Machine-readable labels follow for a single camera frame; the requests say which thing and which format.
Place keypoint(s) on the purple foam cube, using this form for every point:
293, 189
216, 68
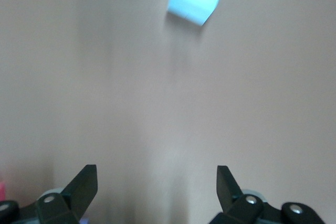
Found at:
84, 221

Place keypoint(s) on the red foam cube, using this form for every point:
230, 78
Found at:
2, 191

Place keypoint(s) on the brown table mat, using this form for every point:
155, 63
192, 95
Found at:
157, 90

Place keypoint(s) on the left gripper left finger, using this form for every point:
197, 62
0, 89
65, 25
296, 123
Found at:
78, 195

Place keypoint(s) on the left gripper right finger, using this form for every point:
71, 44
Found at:
228, 195

